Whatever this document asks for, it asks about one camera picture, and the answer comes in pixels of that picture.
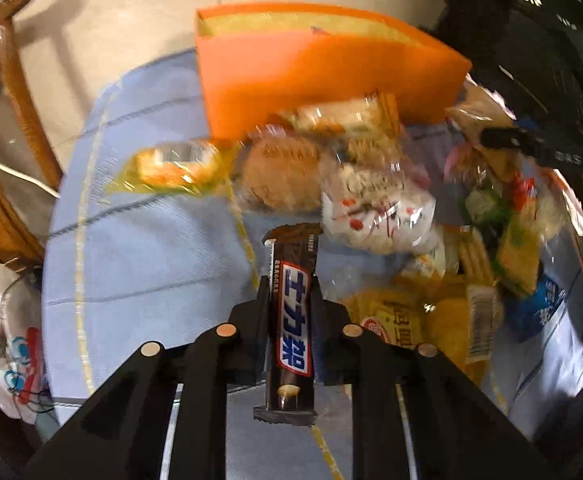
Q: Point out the light blue tablecloth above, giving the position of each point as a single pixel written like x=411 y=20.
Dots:
x=146 y=240

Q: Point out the clear cracker packet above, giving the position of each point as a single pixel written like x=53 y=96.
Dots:
x=341 y=117

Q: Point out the large yellow snack packet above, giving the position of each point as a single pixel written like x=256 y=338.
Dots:
x=406 y=320

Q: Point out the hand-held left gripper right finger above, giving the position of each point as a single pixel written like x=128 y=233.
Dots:
x=319 y=325

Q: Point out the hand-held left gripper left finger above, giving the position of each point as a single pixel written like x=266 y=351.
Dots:
x=265 y=320

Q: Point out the biscuit stick packet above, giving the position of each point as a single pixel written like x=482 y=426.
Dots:
x=479 y=310

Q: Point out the white packet red print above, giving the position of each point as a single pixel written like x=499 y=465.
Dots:
x=371 y=215

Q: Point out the blue snack packet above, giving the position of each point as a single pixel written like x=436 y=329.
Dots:
x=541 y=310

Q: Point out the brown chocolate bar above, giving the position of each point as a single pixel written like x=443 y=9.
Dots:
x=296 y=310

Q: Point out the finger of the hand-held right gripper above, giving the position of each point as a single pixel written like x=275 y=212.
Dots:
x=506 y=139

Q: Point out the green soda cracker packet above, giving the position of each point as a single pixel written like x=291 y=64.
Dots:
x=516 y=260

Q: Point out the round brown pastry packet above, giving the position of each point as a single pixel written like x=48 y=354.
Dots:
x=281 y=175

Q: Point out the orange cardboard box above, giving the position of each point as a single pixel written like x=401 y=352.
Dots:
x=321 y=70

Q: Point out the clear packet red print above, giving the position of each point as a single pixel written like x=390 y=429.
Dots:
x=529 y=192

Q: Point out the wooden chair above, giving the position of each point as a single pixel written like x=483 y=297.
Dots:
x=18 y=85

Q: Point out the orange yellow snack packet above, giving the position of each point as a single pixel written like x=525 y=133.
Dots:
x=171 y=165

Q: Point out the clear biscuit packet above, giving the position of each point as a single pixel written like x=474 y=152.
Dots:
x=476 y=110

